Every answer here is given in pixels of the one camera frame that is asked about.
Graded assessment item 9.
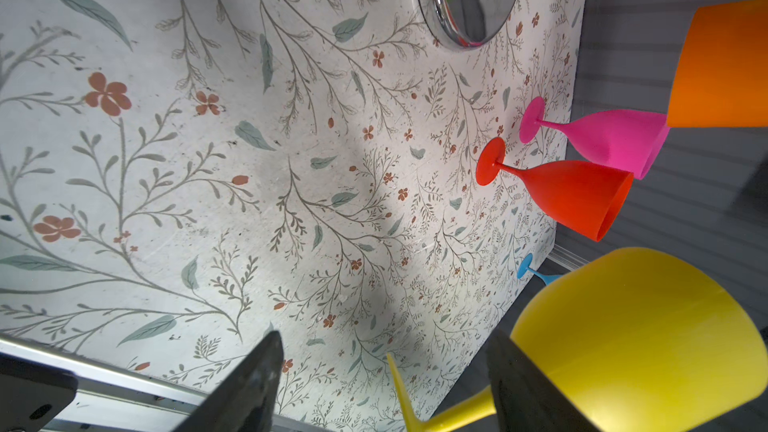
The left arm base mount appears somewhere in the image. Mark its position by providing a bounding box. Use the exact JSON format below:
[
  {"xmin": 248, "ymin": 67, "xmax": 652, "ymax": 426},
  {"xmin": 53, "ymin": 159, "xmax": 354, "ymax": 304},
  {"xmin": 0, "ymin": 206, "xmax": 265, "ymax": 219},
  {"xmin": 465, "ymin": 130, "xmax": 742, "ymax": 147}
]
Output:
[{"xmin": 1, "ymin": 354, "xmax": 78, "ymax": 431}]

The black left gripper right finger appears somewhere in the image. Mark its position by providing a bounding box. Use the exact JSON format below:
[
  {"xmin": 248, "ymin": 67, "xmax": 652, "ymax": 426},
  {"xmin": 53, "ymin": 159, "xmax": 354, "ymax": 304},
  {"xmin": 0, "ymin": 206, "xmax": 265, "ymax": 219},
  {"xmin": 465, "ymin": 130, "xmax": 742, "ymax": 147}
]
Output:
[{"xmin": 486, "ymin": 330, "xmax": 597, "ymax": 432}]

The red wine glass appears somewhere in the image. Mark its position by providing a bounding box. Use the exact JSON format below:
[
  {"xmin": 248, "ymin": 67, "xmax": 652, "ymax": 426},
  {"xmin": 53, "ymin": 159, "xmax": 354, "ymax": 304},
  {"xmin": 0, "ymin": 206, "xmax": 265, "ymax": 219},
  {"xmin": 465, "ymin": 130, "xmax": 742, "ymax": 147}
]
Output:
[{"xmin": 476, "ymin": 137, "xmax": 634, "ymax": 242}]

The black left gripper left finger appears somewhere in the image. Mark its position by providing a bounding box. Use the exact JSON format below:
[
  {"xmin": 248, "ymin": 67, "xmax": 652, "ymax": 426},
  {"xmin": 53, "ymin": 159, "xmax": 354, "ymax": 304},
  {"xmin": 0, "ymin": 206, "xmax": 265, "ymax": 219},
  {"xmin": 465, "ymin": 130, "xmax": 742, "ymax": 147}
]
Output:
[{"xmin": 174, "ymin": 331, "xmax": 284, "ymax": 432}]

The yellow wine glass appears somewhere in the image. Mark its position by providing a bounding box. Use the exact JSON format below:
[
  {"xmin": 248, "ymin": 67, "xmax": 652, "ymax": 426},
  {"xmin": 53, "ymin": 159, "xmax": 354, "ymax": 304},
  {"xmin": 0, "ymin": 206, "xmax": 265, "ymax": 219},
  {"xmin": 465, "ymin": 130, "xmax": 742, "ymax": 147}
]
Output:
[{"xmin": 394, "ymin": 247, "xmax": 767, "ymax": 431}]

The orange wine glass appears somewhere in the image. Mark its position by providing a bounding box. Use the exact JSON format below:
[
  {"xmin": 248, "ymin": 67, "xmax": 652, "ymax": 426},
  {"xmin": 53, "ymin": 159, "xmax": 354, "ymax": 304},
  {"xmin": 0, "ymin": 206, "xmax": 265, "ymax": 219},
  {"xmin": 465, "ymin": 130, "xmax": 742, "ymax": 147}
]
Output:
[{"xmin": 667, "ymin": 0, "xmax": 767, "ymax": 128}]

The blue wine glass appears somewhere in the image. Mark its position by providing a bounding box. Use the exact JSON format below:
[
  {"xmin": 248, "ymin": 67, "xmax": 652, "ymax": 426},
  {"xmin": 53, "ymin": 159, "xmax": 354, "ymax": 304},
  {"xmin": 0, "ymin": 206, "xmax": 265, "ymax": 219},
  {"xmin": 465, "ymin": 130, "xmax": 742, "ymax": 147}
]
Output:
[{"xmin": 516, "ymin": 253, "xmax": 561, "ymax": 285}]

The pink wine glass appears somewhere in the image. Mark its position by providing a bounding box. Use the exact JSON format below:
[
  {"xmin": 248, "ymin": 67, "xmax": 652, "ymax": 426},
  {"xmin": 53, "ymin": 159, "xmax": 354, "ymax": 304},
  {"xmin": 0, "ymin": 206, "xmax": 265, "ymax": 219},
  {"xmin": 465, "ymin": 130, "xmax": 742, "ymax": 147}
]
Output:
[{"xmin": 519, "ymin": 97, "xmax": 670, "ymax": 180}]

